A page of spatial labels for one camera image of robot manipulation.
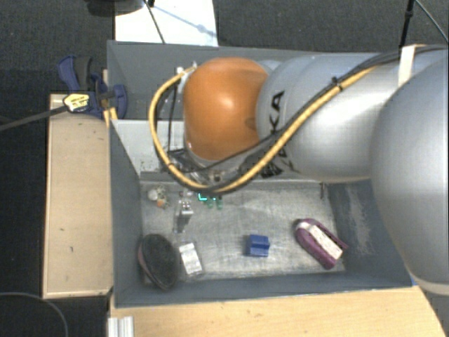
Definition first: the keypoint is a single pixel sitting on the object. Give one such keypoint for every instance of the small white and orange toy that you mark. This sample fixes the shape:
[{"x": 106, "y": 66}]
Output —
[{"x": 156, "y": 196}]

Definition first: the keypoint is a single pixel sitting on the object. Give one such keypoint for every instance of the grey metal bin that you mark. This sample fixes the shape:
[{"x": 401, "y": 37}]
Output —
[{"x": 245, "y": 219}]

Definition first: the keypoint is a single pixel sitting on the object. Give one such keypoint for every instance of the blue block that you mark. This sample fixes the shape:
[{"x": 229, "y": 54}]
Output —
[{"x": 257, "y": 246}]

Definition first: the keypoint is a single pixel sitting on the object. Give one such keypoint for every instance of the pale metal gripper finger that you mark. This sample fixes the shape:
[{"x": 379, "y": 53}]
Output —
[
  {"x": 188, "y": 210},
  {"x": 179, "y": 221}
]

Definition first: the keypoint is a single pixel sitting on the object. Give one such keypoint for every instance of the pale wood board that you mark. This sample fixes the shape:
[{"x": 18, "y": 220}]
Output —
[{"x": 79, "y": 202}]

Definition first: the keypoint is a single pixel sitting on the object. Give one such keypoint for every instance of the small white packet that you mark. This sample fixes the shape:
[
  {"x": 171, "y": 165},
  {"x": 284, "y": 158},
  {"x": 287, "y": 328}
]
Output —
[{"x": 191, "y": 259}]

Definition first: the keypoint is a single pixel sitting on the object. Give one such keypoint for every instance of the black oval brush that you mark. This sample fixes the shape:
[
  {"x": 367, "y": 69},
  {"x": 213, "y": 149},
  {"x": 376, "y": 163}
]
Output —
[{"x": 159, "y": 262}]

